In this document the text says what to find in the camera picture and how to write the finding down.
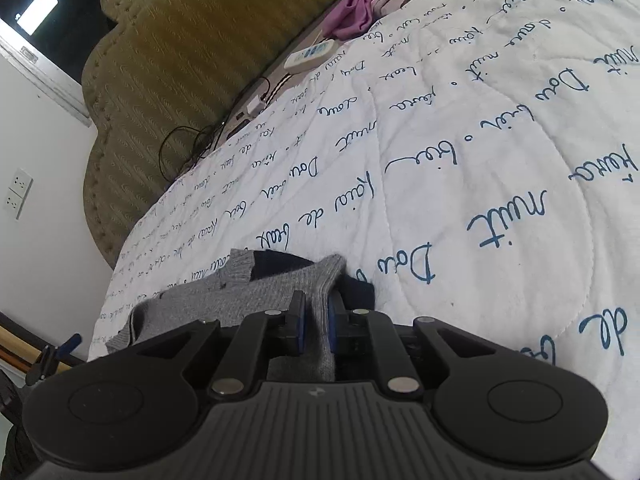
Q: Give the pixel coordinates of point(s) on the white remote control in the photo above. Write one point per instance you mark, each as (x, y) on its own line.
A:
(310, 55)

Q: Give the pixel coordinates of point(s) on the grey sweater with navy sleeves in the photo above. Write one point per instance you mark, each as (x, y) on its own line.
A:
(280, 285)

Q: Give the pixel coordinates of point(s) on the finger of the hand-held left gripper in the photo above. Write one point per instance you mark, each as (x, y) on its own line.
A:
(70, 343)

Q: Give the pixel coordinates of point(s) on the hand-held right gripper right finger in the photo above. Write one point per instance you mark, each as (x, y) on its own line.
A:
(332, 327)

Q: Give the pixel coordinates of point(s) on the wooden bed frame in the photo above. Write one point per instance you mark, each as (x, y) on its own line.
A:
(20, 342)

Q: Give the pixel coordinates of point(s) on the white charger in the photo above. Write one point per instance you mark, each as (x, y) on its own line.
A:
(256, 106)

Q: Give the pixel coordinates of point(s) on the olive padded headboard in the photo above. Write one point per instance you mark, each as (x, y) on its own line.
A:
(175, 60)

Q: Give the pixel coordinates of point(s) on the white quilt with blue script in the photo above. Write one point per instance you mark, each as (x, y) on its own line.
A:
(500, 160)

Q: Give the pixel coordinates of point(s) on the purple cloth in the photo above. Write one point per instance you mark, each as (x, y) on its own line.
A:
(352, 7)

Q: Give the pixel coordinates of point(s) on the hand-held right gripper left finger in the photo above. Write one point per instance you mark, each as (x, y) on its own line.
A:
(300, 322)

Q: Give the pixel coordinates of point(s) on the window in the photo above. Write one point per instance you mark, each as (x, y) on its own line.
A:
(45, 55)

